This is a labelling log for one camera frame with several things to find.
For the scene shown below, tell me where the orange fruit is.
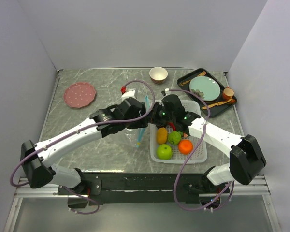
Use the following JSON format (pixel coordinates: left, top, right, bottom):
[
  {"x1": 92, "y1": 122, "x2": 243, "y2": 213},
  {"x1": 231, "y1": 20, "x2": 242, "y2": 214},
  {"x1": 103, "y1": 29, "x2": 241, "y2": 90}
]
[{"x1": 177, "y1": 140, "x2": 193, "y2": 155}]

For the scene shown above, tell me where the white plastic basket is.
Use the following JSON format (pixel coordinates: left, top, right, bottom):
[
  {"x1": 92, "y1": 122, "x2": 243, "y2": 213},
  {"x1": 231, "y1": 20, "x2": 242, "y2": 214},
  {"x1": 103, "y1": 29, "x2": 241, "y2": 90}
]
[{"x1": 150, "y1": 100, "x2": 207, "y2": 164}]

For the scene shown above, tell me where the yellow mango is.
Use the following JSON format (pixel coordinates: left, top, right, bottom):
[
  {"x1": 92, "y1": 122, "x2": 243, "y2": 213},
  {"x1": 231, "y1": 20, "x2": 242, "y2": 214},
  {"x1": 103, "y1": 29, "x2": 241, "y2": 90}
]
[{"x1": 156, "y1": 127, "x2": 168, "y2": 145}]

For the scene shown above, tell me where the clear zip bag blue zipper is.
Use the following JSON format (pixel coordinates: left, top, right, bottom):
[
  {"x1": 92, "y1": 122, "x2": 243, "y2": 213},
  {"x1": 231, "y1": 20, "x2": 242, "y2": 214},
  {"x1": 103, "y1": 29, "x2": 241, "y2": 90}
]
[{"x1": 122, "y1": 94, "x2": 152, "y2": 149}]

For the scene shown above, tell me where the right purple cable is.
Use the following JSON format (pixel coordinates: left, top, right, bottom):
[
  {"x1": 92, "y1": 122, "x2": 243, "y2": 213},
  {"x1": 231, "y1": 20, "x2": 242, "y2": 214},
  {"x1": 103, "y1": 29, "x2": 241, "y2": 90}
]
[{"x1": 168, "y1": 89, "x2": 234, "y2": 211}]

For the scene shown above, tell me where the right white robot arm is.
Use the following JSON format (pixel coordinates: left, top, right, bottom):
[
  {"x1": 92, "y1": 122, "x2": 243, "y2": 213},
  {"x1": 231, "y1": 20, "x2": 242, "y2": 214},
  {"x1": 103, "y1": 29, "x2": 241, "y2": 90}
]
[{"x1": 147, "y1": 94, "x2": 266, "y2": 192}]

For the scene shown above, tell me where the light green plate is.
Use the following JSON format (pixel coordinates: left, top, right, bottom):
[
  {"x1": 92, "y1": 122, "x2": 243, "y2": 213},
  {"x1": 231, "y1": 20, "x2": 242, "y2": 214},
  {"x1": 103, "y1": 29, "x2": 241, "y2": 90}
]
[{"x1": 189, "y1": 76, "x2": 220, "y2": 102}]

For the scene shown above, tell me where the red chili pepper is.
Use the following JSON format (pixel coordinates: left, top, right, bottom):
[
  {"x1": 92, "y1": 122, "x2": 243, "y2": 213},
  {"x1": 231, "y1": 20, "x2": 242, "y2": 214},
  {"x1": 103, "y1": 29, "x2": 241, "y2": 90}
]
[{"x1": 168, "y1": 122, "x2": 176, "y2": 131}]

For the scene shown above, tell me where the pink dotted plate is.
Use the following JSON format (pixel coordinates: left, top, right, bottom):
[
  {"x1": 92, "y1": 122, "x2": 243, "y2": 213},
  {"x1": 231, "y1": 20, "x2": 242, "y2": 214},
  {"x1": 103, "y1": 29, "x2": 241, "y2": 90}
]
[{"x1": 63, "y1": 82, "x2": 96, "y2": 109}]

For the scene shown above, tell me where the light green wrinkled fruit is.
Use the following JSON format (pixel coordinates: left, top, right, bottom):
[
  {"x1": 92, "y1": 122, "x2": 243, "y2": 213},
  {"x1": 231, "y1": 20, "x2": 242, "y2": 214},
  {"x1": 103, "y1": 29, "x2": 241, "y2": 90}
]
[{"x1": 168, "y1": 131, "x2": 182, "y2": 145}]

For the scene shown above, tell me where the black tray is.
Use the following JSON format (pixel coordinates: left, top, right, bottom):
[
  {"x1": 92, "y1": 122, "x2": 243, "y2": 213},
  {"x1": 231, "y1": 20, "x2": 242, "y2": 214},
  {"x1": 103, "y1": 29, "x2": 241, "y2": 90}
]
[{"x1": 177, "y1": 68, "x2": 237, "y2": 117}]

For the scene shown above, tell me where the orange cup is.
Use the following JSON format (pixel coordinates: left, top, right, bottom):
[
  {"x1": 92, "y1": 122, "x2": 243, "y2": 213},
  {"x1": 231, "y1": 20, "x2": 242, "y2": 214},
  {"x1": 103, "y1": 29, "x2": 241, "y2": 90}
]
[{"x1": 222, "y1": 87, "x2": 234, "y2": 100}]

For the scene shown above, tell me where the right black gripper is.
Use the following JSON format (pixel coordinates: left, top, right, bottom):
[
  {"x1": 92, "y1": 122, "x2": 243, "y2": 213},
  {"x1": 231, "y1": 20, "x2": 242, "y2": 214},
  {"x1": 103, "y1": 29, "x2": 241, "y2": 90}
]
[{"x1": 146, "y1": 101, "x2": 175, "y2": 126}]

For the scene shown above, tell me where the wooden spoon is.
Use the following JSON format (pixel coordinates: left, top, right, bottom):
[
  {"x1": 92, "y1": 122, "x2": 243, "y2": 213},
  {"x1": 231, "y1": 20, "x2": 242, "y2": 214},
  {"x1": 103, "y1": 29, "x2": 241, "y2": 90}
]
[{"x1": 206, "y1": 98, "x2": 237, "y2": 108}]

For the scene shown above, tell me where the green apple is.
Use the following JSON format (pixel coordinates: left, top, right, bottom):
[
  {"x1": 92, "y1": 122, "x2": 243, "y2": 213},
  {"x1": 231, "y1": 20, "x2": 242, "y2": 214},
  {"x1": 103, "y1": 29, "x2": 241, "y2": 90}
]
[{"x1": 157, "y1": 144, "x2": 173, "y2": 160}]

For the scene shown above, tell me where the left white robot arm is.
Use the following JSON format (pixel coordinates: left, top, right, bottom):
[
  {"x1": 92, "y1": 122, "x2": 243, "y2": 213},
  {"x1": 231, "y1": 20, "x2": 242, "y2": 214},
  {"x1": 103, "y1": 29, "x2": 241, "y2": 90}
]
[{"x1": 22, "y1": 98, "x2": 147, "y2": 194}]

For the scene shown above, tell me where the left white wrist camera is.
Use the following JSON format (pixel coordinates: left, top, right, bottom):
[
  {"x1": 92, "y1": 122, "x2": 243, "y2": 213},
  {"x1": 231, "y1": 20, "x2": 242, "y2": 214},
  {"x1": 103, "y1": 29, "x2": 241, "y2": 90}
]
[{"x1": 121, "y1": 89, "x2": 138, "y2": 101}]

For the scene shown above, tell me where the aluminium rail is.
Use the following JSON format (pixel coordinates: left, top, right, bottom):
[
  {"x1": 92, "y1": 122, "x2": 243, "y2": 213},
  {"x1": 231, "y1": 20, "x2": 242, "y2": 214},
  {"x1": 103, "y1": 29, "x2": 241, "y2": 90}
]
[{"x1": 14, "y1": 176, "x2": 270, "y2": 198}]

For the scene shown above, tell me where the white and red bowl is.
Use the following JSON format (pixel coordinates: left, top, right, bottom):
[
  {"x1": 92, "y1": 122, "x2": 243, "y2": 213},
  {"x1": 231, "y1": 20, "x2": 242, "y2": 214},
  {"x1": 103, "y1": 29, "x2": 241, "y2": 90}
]
[{"x1": 149, "y1": 67, "x2": 168, "y2": 84}]

